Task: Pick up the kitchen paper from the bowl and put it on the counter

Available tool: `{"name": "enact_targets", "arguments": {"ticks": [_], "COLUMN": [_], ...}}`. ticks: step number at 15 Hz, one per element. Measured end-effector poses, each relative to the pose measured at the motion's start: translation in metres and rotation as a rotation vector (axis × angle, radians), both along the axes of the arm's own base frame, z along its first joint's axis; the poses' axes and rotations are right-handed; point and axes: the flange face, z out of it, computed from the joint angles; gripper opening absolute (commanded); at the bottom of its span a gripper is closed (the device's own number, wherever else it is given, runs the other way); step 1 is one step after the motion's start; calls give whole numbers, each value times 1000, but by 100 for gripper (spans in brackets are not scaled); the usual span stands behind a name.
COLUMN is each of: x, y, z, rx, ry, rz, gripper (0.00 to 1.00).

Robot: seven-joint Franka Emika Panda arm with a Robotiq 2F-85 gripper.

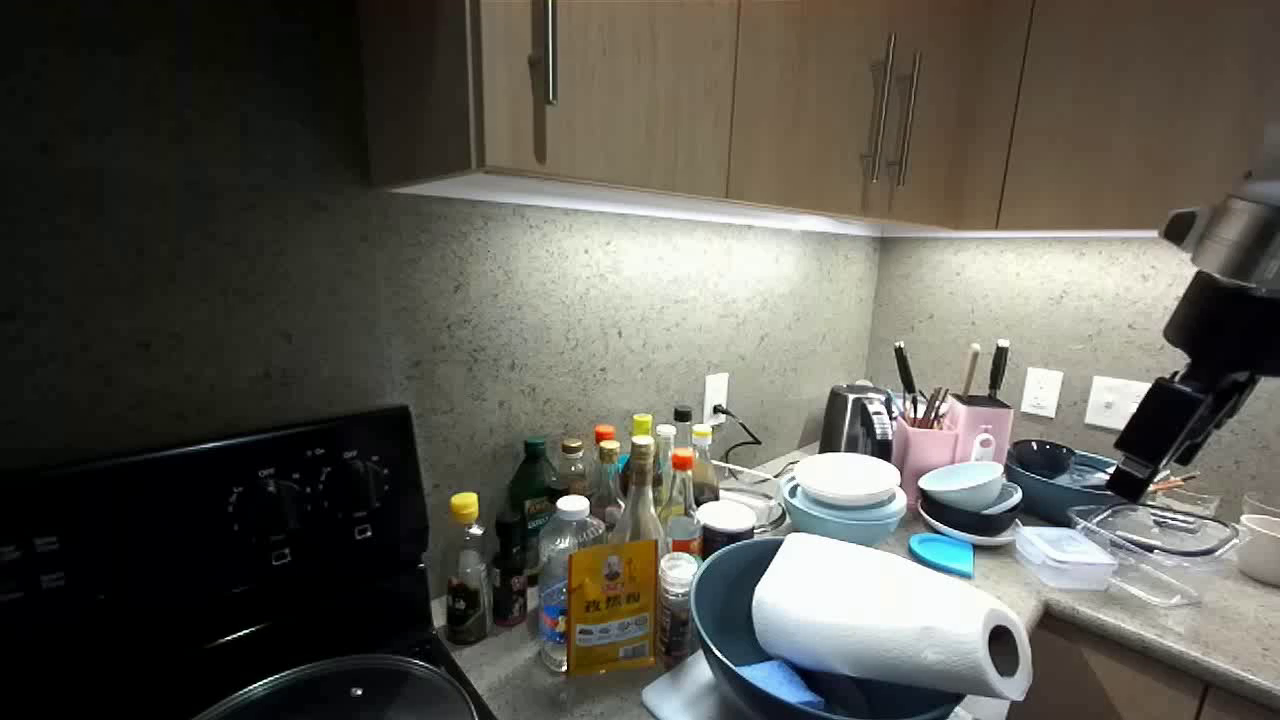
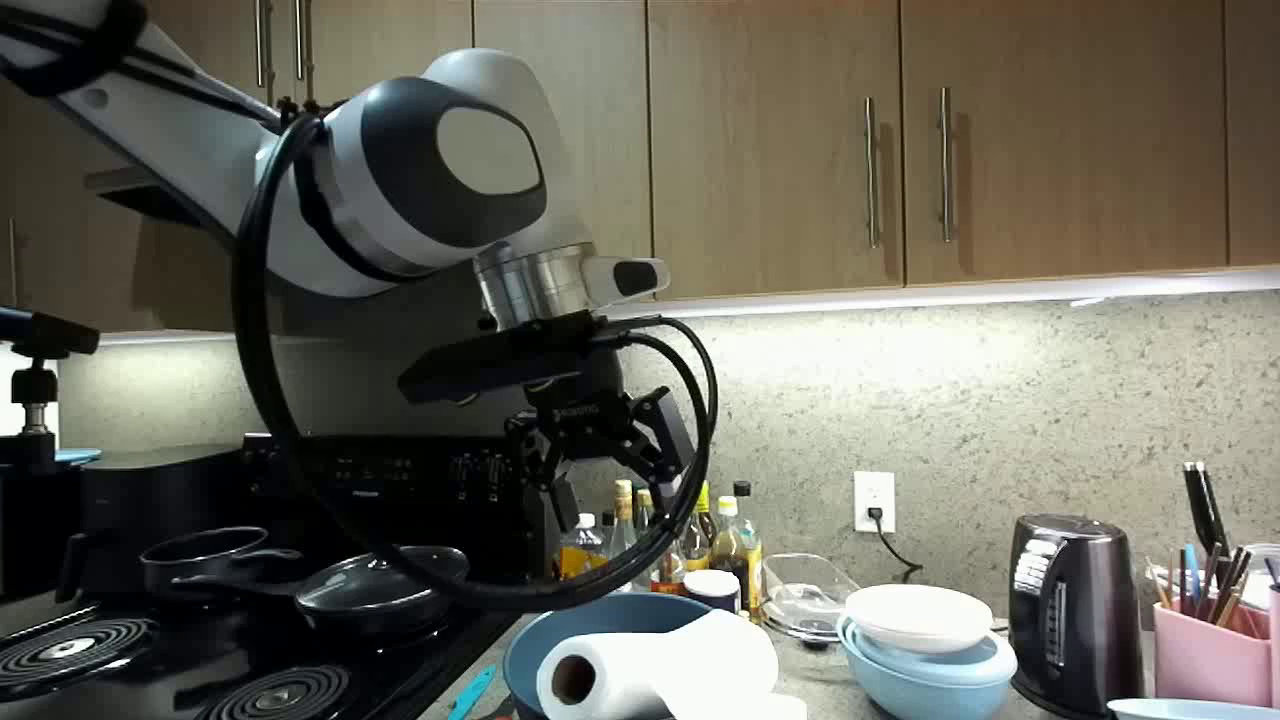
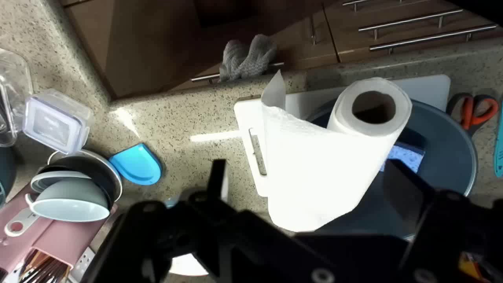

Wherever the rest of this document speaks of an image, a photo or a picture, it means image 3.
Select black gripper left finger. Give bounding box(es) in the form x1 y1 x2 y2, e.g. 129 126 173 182
206 157 230 203

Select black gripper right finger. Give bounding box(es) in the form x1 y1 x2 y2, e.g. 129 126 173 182
384 159 439 239

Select white kitchen paper roll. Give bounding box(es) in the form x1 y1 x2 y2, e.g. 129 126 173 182
260 69 414 234

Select dark blue bowl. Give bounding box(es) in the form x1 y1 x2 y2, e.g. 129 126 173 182
308 99 480 242

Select small grey-blue bowl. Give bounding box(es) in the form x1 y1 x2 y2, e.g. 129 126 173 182
28 170 80 195

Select blue sponge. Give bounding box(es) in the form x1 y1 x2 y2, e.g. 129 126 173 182
387 141 428 174

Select white cutting board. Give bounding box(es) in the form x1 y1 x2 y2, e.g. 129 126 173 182
233 74 453 198

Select grey dish towel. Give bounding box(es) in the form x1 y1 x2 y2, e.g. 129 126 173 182
219 33 280 83

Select clear lidded plastic container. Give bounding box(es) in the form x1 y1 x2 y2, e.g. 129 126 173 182
22 88 93 156

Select pink utensil holder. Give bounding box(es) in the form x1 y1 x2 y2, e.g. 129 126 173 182
0 182 115 283

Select white plastic utensil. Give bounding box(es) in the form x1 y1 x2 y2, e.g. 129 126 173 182
3 206 44 239

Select clear glass container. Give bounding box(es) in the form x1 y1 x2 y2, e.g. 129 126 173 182
0 47 36 148

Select steel towel bar handle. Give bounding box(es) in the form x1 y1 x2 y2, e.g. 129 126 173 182
190 61 286 85

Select orange handled scissors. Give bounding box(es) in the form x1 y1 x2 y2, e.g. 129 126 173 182
447 93 500 135

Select steel drawer handle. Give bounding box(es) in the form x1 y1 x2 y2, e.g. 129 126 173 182
368 22 500 53
359 8 465 41

